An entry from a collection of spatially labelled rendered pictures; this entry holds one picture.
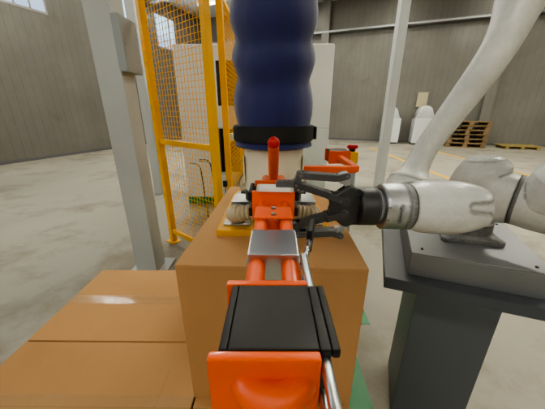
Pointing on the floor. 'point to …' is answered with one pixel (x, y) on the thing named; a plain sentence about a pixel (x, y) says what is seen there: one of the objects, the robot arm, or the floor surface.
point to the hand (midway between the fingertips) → (272, 204)
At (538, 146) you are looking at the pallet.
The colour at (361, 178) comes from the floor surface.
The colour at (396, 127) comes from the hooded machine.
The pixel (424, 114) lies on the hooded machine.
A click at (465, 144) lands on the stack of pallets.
